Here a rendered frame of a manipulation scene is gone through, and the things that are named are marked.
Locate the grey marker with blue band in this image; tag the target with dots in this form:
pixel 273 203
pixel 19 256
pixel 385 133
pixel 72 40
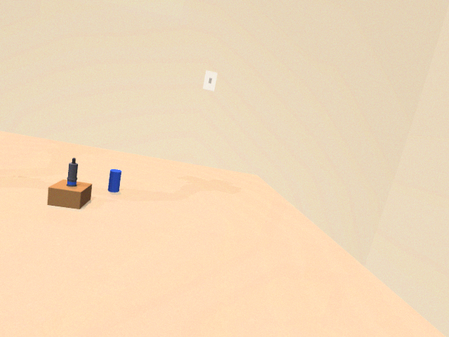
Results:
pixel 72 173

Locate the brown wooden block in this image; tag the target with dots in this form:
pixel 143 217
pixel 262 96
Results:
pixel 62 195

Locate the blue marker cap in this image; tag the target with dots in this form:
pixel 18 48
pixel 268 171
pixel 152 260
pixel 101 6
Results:
pixel 114 180

